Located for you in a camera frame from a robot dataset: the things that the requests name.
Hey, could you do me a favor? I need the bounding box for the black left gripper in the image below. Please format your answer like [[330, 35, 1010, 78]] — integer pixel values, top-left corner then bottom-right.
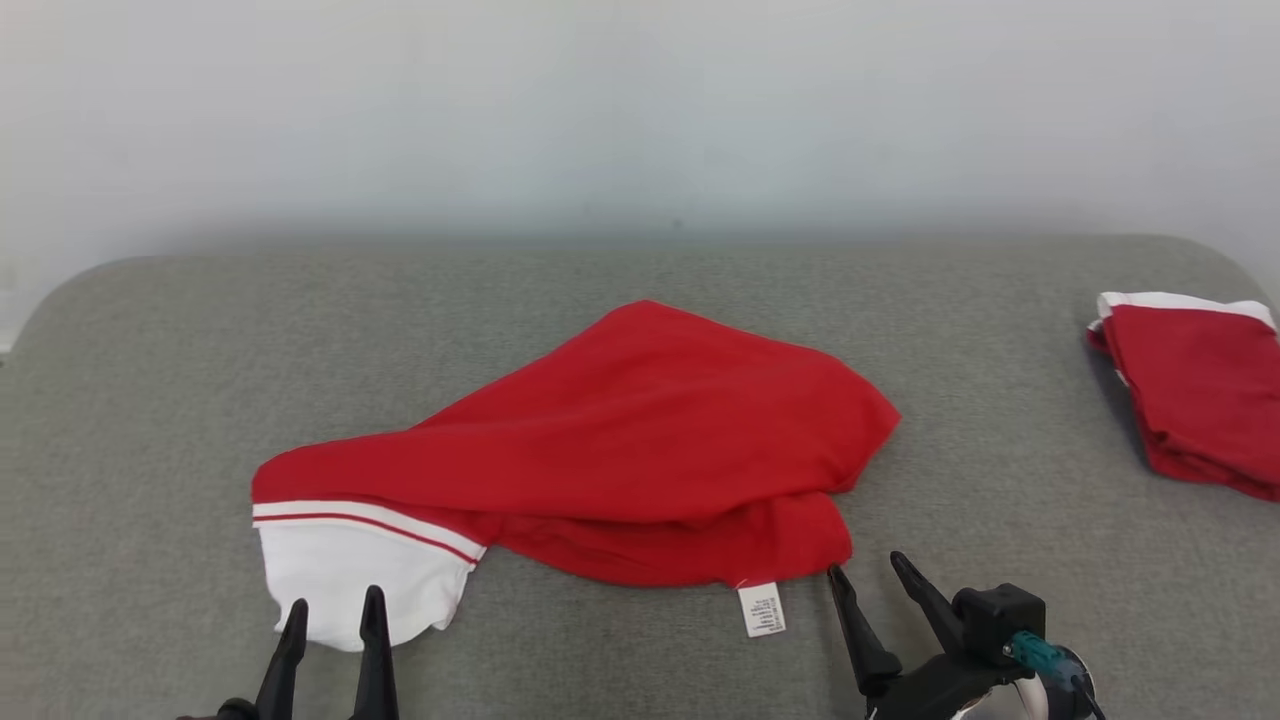
[[180, 586, 399, 720]]

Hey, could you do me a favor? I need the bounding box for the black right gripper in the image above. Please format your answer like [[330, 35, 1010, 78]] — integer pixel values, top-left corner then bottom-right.
[[827, 551, 1031, 720]]

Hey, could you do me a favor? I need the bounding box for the red white sports jersey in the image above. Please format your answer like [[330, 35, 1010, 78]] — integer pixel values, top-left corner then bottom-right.
[[250, 299, 902, 653]]

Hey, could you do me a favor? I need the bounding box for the red shorts white waistband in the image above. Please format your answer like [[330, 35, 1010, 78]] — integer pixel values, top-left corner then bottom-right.
[[1087, 291, 1280, 502]]

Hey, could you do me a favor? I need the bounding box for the teal right camera connector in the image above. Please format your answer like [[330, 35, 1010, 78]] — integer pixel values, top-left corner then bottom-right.
[[1003, 630, 1086, 693]]

